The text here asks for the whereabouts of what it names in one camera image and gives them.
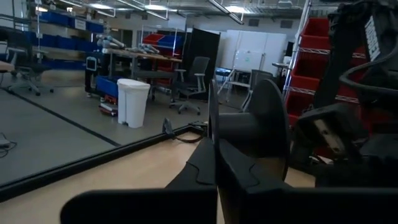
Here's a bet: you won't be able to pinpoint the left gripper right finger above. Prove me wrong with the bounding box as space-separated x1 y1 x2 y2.
217 139 398 224

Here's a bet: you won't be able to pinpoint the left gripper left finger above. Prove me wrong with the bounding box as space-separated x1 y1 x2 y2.
60 138 218 224

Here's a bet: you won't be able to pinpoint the black plastic cord spool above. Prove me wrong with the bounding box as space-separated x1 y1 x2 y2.
208 78 292 182

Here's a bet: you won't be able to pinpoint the red storage bin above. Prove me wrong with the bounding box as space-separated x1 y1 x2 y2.
298 17 331 51
142 32 163 45
290 52 327 91
284 90 317 128

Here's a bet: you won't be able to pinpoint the white trash can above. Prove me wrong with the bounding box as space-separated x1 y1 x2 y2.
116 78 151 129

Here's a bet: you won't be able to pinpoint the grey office chair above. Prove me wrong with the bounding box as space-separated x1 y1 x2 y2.
169 55 211 116

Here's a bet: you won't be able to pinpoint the flat red white boxes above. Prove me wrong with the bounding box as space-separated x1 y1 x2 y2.
98 94 119 118

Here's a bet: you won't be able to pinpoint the small whiteboard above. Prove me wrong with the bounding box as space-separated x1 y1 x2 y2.
233 49 264 73

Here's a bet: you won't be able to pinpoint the blue floor tote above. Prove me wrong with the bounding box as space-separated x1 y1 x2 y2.
95 75 121 99

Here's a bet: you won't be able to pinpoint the black partition panel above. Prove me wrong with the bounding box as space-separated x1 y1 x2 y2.
182 27 221 101

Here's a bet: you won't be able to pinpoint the wooden workbench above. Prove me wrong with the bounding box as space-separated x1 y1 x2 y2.
101 47 183 94

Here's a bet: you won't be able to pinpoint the blue storage bin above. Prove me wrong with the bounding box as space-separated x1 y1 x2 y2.
39 11 76 27
40 33 75 51
74 39 101 53
85 21 105 34
158 34 184 50

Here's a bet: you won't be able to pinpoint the robot teach pendant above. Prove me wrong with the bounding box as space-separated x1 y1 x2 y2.
85 55 100 72

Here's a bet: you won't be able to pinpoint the dark office chair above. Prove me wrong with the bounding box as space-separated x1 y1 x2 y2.
5 29 55 97

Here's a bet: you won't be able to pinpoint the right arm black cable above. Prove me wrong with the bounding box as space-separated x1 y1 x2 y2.
338 46 398 98

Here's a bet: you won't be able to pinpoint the short black cable loop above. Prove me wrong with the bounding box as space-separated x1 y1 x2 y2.
172 121 208 144

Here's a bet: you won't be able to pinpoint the black aluminium table frame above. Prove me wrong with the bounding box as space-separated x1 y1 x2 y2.
0 121 210 203

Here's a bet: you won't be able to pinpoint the thin black floor cable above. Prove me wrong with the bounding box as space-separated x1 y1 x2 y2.
0 133 18 159

